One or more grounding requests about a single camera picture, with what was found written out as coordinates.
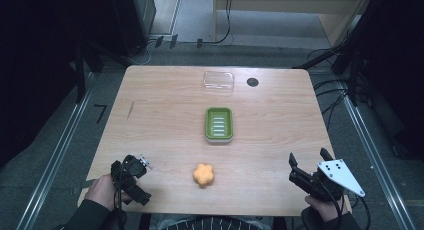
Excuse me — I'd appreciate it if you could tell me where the metal floor rail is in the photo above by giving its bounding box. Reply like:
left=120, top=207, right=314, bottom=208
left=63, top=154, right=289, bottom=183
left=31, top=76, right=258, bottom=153
left=14, top=73, right=96, bottom=230
left=338, top=79, right=418, bottom=230

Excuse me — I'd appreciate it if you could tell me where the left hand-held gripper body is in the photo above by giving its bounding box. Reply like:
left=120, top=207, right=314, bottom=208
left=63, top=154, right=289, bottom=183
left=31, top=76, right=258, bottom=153
left=110, top=153, right=154, bottom=206

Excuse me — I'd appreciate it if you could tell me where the clear plastic container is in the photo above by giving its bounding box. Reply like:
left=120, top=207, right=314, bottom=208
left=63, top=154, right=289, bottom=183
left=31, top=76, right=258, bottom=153
left=202, top=70, right=236, bottom=94

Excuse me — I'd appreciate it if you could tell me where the green soap dish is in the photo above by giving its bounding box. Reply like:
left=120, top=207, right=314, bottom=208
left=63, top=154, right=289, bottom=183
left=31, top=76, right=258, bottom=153
left=204, top=106, right=234, bottom=144

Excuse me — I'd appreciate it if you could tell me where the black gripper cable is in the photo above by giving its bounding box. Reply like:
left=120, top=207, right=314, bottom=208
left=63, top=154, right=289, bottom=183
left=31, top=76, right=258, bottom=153
left=112, top=154, right=130, bottom=230
left=323, top=183, right=372, bottom=230

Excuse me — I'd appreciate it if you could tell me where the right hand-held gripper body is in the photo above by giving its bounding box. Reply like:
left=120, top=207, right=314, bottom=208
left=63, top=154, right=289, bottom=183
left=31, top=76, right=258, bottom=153
left=288, top=158, right=366, bottom=203

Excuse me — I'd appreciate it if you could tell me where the bundle of black floor cables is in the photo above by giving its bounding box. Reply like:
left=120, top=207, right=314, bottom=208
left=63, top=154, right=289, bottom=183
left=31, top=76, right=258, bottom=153
left=306, top=48, right=354, bottom=131

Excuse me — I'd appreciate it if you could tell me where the dark cabinet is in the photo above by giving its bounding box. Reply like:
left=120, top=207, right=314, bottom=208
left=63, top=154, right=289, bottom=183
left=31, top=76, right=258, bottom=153
left=109, top=0, right=158, bottom=58

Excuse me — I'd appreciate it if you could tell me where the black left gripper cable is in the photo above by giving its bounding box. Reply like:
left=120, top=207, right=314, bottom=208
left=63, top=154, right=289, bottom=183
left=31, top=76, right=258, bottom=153
left=112, top=154, right=130, bottom=230

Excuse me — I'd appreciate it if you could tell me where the person's right hand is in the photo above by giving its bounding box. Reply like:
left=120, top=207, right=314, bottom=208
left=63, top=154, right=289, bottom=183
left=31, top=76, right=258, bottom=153
left=304, top=194, right=349, bottom=223

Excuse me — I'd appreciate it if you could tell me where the orange flower-shaped soap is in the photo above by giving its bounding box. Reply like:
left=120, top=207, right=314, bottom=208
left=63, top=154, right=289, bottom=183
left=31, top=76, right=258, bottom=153
left=192, top=162, right=215, bottom=188

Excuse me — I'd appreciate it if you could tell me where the person's left hand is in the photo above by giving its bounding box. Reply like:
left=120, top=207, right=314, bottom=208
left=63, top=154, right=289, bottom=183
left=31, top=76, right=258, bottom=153
left=84, top=173, right=133, bottom=213

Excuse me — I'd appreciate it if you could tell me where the black hanging cable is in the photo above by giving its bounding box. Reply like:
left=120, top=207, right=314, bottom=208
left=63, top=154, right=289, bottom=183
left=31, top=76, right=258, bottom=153
left=196, top=0, right=234, bottom=49

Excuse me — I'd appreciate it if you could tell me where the light wooden desk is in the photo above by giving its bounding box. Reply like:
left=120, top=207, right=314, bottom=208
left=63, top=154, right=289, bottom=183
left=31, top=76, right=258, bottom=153
left=212, top=0, right=374, bottom=48

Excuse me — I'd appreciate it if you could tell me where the person's striped clothing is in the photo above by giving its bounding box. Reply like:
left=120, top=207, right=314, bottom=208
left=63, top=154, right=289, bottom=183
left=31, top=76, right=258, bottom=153
left=149, top=213, right=275, bottom=230

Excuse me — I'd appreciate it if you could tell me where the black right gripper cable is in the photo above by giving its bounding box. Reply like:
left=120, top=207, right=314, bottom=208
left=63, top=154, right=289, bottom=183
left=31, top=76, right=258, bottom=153
left=323, top=183, right=372, bottom=230

